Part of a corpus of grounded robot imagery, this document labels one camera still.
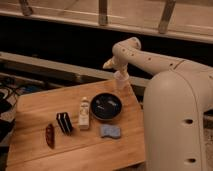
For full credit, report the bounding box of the black round bowl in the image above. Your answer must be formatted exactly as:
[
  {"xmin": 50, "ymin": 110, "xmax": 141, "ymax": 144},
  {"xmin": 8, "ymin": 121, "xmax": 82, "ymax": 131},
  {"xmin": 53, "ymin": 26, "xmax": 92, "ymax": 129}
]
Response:
[{"xmin": 90, "ymin": 93, "xmax": 122, "ymax": 120}]

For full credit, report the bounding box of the clutter of cables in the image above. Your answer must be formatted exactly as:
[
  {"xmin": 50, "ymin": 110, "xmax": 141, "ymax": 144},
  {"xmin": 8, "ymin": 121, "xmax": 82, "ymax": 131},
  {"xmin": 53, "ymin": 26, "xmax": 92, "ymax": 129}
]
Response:
[{"xmin": 0, "ymin": 77, "xmax": 42, "ymax": 148}]

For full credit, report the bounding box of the white tube bottle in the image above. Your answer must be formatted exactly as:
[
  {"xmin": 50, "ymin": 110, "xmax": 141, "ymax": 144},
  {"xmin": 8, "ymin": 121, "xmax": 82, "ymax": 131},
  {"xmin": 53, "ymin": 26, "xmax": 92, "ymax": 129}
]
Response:
[{"xmin": 78, "ymin": 97, "xmax": 90, "ymax": 130}]

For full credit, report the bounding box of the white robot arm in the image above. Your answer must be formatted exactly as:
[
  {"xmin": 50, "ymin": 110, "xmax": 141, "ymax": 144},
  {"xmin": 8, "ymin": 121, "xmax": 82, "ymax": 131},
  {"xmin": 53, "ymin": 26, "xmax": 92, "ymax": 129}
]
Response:
[{"xmin": 103, "ymin": 37, "xmax": 213, "ymax": 171}]

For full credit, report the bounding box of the blue sponge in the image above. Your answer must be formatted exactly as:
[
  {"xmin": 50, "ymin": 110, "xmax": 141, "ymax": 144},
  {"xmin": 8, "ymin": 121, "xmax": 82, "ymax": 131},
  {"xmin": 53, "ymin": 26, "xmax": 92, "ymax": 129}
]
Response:
[{"xmin": 100, "ymin": 124, "xmax": 121, "ymax": 139}]

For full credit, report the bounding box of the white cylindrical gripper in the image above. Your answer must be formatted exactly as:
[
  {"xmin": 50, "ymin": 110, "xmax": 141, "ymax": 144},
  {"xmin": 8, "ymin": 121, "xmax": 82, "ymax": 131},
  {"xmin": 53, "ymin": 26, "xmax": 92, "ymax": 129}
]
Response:
[{"xmin": 103, "ymin": 59, "xmax": 129, "ymax": 90}]

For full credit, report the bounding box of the black white striped eraser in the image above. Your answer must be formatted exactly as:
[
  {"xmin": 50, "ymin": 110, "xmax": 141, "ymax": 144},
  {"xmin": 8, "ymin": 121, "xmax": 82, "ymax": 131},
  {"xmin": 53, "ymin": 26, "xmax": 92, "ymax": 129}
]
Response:
[{"xmin": 56, "ymin": 112, "xmax": 73, "ymax": 134}]

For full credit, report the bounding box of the wooden table board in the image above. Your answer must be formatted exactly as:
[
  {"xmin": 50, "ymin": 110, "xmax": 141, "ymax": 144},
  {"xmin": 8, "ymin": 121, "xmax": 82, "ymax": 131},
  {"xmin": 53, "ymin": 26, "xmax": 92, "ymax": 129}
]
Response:
[{"xmin": 6, "ymin": 80, "xmax": 145, "ymax": 171}]

